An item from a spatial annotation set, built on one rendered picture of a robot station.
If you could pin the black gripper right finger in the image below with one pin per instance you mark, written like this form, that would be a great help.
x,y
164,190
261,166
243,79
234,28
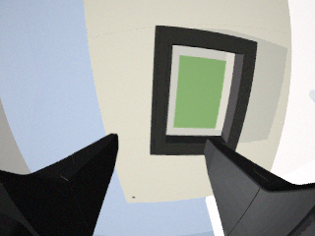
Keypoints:
x,y
252,201

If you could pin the black picture frame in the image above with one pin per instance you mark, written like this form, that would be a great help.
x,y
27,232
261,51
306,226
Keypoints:
x,y
201,86

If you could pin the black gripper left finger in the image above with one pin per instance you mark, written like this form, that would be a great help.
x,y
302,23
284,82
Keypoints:
x,y
64,198

